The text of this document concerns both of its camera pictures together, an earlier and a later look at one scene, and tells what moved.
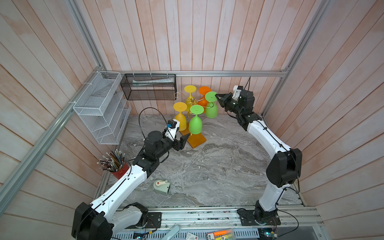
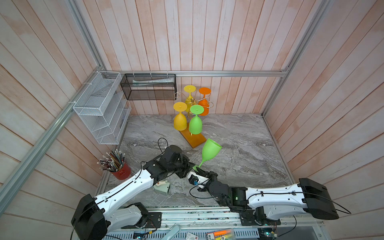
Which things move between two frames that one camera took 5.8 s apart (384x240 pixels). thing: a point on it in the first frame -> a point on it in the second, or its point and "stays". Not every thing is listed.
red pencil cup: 114,162 stays
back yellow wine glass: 189,100 stays
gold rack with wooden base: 194,140 stays
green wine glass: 195,124 stays
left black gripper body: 175,144 -> 181,166
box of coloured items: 227,234 stays
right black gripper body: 232,106 -> 212,177
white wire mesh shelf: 105,108 stays
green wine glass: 211,108 -> 210,151
